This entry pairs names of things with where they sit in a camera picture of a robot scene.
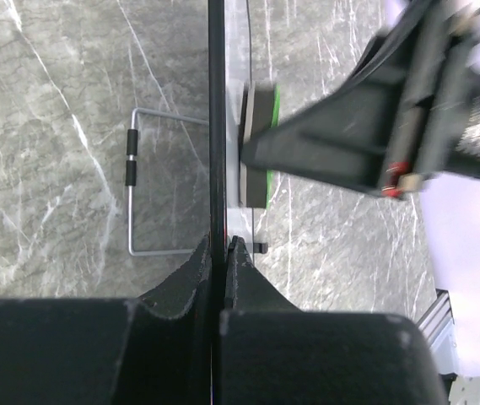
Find white whiteboard black frame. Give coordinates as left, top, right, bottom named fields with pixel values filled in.
left=206, top=0, right=271, bottom=305

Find metal wire whiteboard stand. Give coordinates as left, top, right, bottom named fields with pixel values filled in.
left=125, top=107, right=209, bottom=257

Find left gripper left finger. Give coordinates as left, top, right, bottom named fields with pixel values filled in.
left=0, top=239, right=212, bottom=404

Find aluminium right side rail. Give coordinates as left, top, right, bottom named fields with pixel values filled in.
left=418, top=289, right=459, bottom=375

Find green whiteboard eraser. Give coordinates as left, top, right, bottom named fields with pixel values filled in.
left=238, top=82, right=280, bottom=209

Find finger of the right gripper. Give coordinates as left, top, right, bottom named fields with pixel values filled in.
left=262, top=84, right=396, bottom=194

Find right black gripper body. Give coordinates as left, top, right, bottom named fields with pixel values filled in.
left=351, top=1, right=480, bottom=198

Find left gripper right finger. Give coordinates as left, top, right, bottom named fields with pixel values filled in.
left=218, top=237, right=448, bottom=404

